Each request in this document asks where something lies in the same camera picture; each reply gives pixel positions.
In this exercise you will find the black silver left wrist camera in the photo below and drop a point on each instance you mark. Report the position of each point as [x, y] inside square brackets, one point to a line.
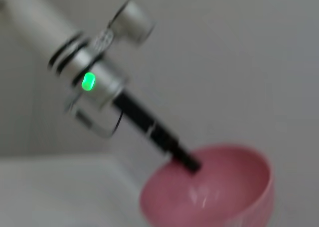
[134, 20]

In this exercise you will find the pink plastic bowl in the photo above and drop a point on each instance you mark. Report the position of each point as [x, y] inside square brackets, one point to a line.
[224, 187]

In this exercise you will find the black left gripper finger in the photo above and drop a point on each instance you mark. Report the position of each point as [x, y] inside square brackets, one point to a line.
[188, 160]

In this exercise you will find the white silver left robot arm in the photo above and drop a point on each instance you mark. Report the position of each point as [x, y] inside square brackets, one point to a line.
[49, 37]

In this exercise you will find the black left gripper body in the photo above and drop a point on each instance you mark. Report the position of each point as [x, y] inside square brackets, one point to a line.
[147, 127]

